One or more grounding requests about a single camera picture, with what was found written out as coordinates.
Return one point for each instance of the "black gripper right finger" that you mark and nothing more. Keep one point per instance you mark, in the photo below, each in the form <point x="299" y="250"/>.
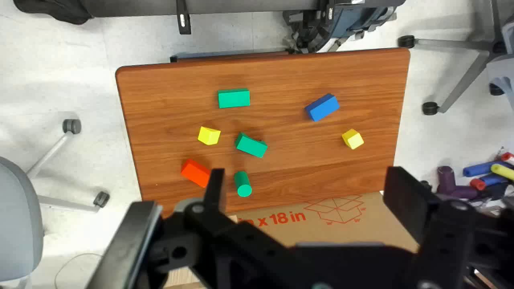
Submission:
<point x="410" y="202"/>

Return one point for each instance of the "orange rectangular block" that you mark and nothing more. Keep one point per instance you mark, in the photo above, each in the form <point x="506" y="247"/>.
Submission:
<point x="195" y="173"/>

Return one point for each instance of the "grey office chair right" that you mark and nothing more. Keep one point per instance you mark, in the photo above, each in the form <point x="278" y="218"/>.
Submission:
<point x="490" y="40"/>

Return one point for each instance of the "pile of coloured toys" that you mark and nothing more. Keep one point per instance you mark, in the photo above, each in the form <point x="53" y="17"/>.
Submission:
<point x="485" y="179"/>

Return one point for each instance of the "green rectangular block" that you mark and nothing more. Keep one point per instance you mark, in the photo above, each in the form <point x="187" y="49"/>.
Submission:
<point x="251" y="146"/>
<point x="233" y="98"/>

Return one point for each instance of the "yellow block left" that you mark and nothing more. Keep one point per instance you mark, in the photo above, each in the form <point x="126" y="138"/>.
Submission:
<point x="207" y="134"/>

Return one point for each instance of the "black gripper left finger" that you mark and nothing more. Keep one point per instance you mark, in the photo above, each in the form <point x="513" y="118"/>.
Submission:
<point x="214" y="191"/>

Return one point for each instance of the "wooden table top board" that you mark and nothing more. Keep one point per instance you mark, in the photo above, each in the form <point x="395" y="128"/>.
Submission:
<point x="166" y="104"/>

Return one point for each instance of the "blue rectangular block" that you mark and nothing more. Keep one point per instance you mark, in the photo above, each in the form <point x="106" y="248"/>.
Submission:
<point x="321" y="107"/>

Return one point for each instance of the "dark backpack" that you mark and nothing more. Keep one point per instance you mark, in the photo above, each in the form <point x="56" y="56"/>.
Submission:
<point x="338" y="21"/>

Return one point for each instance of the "green cylinder block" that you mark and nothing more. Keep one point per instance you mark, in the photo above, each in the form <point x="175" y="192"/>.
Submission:
<point x="243" y="183"/>

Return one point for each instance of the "yellow block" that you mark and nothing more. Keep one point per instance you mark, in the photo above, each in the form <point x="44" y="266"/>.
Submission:
<point x="352" y="138"/>
<point x="207" y="134"/>

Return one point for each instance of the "grey office chair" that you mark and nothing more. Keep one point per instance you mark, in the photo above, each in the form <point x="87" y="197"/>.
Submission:
<point x="21" y="224"/>
<point x="490" y="40"/>

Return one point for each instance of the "cardboard box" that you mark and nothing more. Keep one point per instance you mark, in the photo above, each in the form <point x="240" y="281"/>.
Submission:
<point x="350" y="218"/>

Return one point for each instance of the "grey office chair left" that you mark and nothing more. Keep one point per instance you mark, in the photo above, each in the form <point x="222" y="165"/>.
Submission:
<point x="21" y="224"/>

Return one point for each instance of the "yellow block right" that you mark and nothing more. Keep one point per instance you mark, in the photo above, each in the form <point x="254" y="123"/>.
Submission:
<point x="352" y="138"/>

